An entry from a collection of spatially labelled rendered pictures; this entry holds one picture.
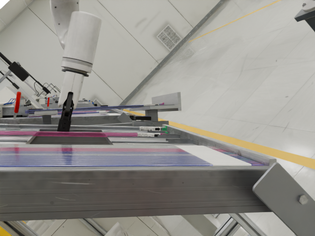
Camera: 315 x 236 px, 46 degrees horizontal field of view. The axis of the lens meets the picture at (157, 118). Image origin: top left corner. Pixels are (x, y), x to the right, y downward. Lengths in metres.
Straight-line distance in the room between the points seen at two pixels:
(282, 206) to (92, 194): 0.24
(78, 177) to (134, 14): 8.44
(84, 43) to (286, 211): 0.71
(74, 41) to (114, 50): 7.64
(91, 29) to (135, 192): 0.64
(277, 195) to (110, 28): 8.32
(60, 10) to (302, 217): 0.85
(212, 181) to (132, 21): 8.37
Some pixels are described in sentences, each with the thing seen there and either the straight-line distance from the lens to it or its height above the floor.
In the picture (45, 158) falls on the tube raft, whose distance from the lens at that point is 0.56.
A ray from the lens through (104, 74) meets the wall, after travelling 8.60.
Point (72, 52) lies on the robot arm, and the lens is 1.03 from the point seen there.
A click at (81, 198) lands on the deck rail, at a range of 0.48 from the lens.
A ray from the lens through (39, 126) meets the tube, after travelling 1.06.
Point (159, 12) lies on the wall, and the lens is 8.99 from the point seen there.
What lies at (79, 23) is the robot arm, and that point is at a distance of 1.04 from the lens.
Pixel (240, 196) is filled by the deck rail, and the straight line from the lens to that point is 0.53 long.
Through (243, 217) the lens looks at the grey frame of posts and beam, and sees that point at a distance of 1.36.
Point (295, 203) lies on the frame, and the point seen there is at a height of 0.70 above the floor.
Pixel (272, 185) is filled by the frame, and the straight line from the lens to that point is 0.50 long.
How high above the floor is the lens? 1.00
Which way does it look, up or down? 12 degrees down
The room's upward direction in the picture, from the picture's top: 45 degrees counter-clockwise
